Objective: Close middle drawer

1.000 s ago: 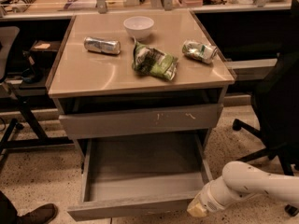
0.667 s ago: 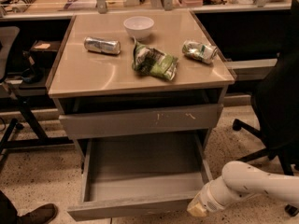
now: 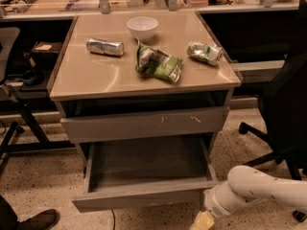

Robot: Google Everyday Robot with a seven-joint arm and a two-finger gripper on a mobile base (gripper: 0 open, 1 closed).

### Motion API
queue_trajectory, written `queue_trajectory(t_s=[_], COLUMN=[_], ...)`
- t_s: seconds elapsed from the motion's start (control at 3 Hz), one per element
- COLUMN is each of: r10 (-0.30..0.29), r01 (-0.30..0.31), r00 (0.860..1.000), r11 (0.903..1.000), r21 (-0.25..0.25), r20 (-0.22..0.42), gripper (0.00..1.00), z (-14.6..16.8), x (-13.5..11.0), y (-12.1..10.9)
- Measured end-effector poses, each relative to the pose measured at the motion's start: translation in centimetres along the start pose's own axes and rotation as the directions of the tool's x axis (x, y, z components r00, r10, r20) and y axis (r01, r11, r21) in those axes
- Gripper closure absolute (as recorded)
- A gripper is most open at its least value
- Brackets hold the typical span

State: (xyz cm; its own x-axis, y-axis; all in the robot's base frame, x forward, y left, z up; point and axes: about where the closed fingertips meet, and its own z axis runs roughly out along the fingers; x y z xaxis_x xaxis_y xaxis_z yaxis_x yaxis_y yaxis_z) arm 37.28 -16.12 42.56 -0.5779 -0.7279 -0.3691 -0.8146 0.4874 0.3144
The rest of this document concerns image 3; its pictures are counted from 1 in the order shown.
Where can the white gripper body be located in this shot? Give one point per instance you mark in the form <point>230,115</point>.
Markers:
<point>213,203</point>

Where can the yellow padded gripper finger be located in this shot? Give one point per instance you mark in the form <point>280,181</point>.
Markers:
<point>202,221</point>

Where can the grey drawer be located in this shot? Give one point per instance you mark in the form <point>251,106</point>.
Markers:
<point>144,124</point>
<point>145,172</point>

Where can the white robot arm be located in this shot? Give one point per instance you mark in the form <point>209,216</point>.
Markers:
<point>245,186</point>

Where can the grey top drawer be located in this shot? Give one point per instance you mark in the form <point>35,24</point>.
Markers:
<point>144,124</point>

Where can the grey drawer cabinet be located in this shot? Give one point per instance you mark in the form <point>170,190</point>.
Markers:
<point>89,84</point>

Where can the black office chair right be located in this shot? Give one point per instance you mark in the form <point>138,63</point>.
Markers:
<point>283,106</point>

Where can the crushed green white can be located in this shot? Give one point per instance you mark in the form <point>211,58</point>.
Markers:
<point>203,52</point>

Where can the green chip bag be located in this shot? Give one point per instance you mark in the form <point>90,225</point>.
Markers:
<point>154,63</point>

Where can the brown shoe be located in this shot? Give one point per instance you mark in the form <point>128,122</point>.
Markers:
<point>42,221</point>

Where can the white bowl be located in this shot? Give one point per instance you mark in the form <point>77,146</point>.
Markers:
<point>142,27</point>

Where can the silver can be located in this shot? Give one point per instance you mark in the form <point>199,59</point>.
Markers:
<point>105,47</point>

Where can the grey office chair left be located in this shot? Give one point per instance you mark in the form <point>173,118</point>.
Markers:
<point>7,38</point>

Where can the black box with label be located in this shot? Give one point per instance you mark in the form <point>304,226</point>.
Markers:
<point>46,50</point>

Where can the soldering iron stand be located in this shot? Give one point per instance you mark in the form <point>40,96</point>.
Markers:
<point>22,5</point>

